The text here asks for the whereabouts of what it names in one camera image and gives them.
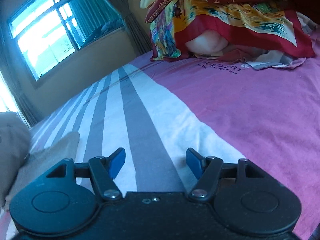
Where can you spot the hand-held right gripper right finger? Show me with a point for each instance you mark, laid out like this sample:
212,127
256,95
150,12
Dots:
195,162

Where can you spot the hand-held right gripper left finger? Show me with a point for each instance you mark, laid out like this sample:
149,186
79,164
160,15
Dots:
117,162

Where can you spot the grey pants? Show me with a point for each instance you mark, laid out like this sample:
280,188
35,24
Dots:
50,150

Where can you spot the striped purple bed sheet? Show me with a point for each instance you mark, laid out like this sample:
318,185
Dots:
225,117

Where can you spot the grey curtain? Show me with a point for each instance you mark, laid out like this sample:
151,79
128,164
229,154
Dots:
132,25
26,111

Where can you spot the white pillow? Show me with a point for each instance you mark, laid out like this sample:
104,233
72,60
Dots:
207,42

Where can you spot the grey cloth scrap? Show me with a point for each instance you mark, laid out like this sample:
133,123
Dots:
272,62

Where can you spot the white sheer curtain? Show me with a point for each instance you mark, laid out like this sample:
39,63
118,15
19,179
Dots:
6,95

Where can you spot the dark cloth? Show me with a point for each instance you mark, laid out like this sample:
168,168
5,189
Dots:
111,26

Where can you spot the colourful folded blanket pile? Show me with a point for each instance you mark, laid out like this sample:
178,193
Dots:
225,20

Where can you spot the teal curtain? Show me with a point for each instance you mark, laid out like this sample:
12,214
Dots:
95,17

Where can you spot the sliding glass window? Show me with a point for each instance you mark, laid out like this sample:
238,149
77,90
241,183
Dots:
42,35

